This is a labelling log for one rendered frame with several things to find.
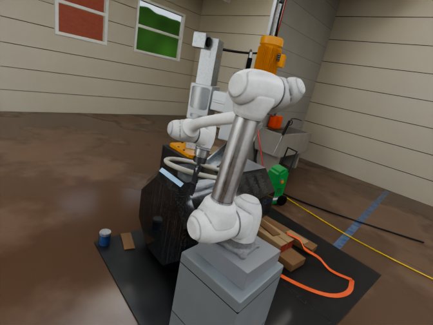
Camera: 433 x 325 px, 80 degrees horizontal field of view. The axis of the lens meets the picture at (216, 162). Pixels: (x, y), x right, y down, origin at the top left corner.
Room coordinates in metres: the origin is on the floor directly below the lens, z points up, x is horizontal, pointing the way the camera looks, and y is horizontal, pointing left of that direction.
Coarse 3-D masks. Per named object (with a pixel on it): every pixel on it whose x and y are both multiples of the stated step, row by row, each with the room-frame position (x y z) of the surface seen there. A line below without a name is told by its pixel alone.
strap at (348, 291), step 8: (304, 248) 2.40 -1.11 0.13; (336, 272) 2.26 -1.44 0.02; (288, 280) 2.00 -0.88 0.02; (352, 280) 2.19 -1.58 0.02; (304, 288) 1.94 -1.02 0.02; (312, 288) 1.96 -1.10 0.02; (352, 288) 2.06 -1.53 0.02; (328, 296) 1.90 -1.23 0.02; (336, 296) 1.92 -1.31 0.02; (344, 296) 1.94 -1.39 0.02
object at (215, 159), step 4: (224, 144) 2.26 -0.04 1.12; (220, 148) 2.16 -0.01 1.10; (224, 148) 2.27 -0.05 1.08; (216, 152) 2.09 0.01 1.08; (220, 152) 2.18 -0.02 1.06; (212, 156) 2.00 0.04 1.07; (216, 156) 2.09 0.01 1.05; (220, 156) 2.10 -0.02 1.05; (208, 160) 1.93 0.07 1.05; (212, 160) 2.00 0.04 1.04; (216, 160) 2.02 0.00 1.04; (220, 160) 2.03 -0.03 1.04; (212, 164) 1.93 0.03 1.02; (216, 164) 1.94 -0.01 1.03; (208, 168) 1.86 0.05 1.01
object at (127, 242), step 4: (120, 236) 2.15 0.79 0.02; (124, 236) 2.15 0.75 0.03; (128, 236) 2.16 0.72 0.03; (124, 240) 2.09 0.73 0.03; (128, 240) 2.10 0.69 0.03; (132, 240) 2.11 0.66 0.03; (124, 244) 2.03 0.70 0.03; (128, 244) 2.04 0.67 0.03; (132, 244) 2.05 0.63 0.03; (124, 248) 1.97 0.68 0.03; (128, 248) 1.98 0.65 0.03; (132, 248) 2.00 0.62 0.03
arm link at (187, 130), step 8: (232, 112) 1.26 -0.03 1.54; (176, 120) 1.35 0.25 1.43; (184, 120) 1.34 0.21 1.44; (192, 120) 1.31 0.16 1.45; (200, 120) 1.28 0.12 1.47; (208, 120) 1.26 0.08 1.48; (216, 120) 1.26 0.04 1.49; (224, 120) 1.25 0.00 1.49; (232, 120) 1.25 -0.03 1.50; (168, 128) 1.34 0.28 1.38; (176, 128) 1.31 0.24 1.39; (184, 128) 1.31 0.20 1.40; (192, 128) 1.30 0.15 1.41; (176, 136) 1.31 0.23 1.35; (184, 136) 1.31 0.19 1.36; (192, 136) 1.32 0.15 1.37
